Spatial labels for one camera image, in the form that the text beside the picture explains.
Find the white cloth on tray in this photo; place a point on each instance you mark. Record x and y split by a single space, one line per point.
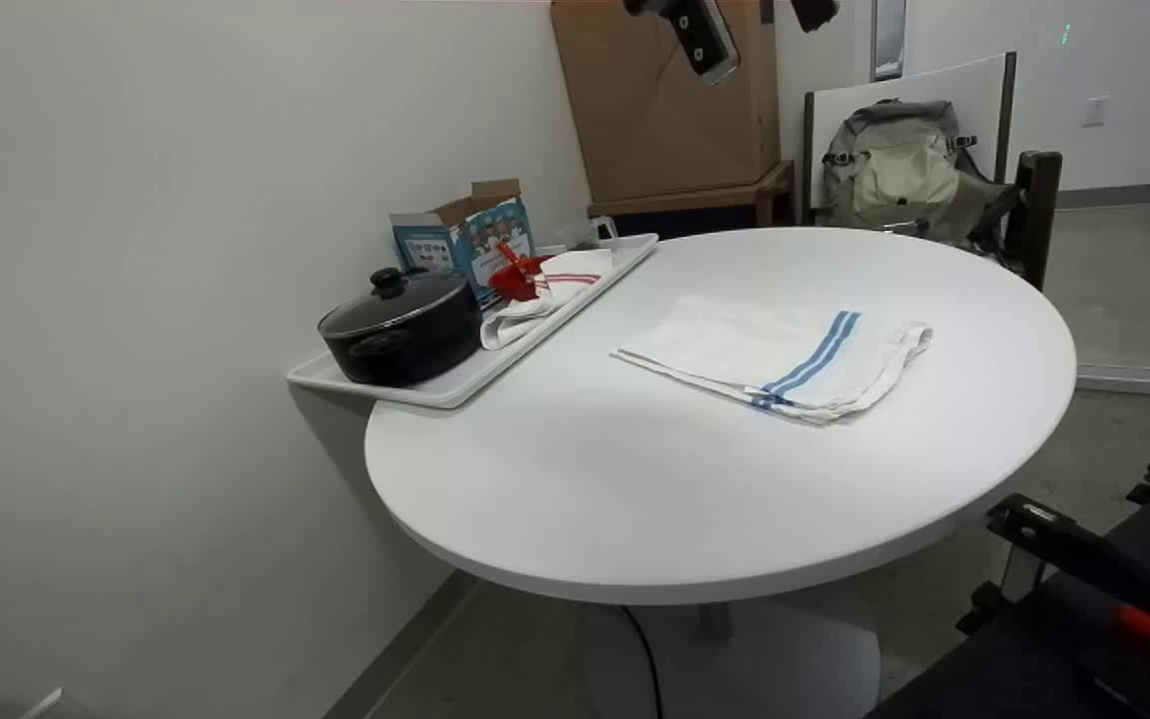
565 276

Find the white towel with blue stripes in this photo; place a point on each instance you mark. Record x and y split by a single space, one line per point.
813 365

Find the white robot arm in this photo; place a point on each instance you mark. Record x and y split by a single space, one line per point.
707 39

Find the white board behind backpack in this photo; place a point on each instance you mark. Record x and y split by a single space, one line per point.
978 99

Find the large brown cardboard box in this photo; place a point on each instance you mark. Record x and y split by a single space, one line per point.
649 124

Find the red toy piece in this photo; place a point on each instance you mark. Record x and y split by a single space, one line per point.
518 273

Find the black clamp with orange handle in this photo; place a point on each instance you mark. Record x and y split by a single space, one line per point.
1081 552

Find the white rectangular tray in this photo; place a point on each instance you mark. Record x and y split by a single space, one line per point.
454 388

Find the blue picture box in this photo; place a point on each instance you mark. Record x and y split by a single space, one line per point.
460 236

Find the dark wooden low cabinet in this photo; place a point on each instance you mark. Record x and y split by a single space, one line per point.
713 211

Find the dark wooden chair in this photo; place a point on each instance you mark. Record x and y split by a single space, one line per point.
1031 216

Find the black pot with lid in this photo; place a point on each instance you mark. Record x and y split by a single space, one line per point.
404 331

